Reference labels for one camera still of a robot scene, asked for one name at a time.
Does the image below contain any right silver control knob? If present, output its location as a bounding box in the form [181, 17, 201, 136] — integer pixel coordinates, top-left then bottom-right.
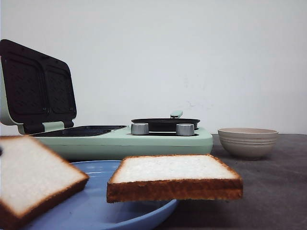
[176, 123, 195, 136]

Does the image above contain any white bread slice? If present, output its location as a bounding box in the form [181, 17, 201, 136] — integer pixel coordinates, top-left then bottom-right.
[0, 136, 89, 230]
[106, 154, 243, 203]

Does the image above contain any blue plastic plate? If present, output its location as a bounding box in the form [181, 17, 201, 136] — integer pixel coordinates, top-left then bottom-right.
[24, 161, 178, 230]

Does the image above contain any silver control knob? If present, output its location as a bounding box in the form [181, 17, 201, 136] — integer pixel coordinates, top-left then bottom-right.
[176, 123, 195, 136]
[131, 123, 149, 135]

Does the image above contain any mint green breakfast maker base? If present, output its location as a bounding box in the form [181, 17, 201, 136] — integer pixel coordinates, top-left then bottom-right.
[34, 126, 213, 161]

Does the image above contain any black round frying pan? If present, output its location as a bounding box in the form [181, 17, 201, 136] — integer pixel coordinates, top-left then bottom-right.
[131, 110, 200, 132]

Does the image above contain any breakfast maker hinged lid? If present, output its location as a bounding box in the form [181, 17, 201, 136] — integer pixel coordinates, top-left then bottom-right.
[0, 39, 77, 134]

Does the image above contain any left silver control knob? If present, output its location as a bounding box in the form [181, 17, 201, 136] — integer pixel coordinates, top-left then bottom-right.
[131, 123, 149, 135]

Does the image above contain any beige ribbed ceramic bowl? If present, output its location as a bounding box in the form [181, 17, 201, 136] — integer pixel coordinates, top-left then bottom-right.
[218, 127, 279, 160]

